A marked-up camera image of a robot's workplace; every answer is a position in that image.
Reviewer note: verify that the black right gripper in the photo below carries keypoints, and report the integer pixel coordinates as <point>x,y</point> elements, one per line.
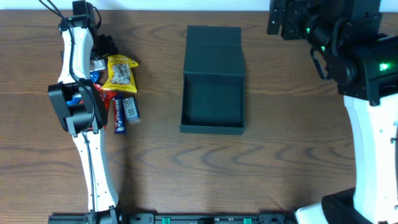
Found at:
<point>292,23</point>

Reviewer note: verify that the Dairy Milk chocolate bar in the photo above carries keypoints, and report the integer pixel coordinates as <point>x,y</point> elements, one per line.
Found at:
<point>119,118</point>

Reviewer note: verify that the blue Oreo cookie pack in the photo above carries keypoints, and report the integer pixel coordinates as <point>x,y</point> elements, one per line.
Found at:
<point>93,76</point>

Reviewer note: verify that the yellow Hacks candy bag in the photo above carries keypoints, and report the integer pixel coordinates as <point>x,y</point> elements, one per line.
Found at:
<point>120,75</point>

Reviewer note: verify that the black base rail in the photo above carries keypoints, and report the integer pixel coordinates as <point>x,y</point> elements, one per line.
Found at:
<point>149,218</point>

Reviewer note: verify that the small blue candy box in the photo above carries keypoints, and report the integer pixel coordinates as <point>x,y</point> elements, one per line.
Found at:
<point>131,109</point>

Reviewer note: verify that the dark green gift box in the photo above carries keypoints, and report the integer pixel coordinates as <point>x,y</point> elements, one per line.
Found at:
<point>213,81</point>

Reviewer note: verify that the red Hacks candy bag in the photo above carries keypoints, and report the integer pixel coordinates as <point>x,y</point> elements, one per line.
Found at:
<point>105,96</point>

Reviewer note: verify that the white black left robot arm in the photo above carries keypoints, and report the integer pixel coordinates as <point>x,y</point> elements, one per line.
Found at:
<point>79,37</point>

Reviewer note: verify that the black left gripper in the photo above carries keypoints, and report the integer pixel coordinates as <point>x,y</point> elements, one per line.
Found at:
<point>111,48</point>

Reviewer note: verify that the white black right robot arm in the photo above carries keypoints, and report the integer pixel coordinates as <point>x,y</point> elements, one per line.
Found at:
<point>347,47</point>

